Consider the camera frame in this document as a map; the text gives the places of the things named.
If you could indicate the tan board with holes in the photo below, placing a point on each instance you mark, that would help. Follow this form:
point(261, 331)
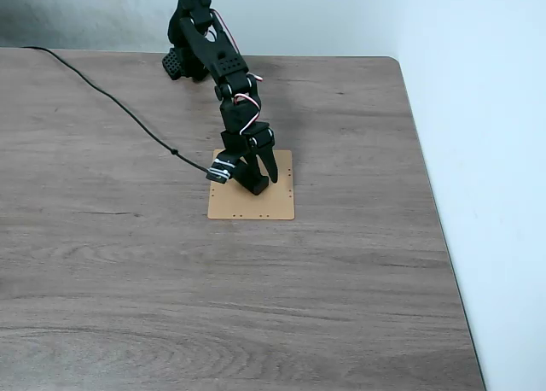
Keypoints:
point(281, 199)

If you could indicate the small camera on black bracket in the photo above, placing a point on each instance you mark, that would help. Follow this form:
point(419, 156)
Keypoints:
point(222, 169)

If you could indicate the black rectangular block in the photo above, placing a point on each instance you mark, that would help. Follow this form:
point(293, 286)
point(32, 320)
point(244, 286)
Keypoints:
point(254, 185)

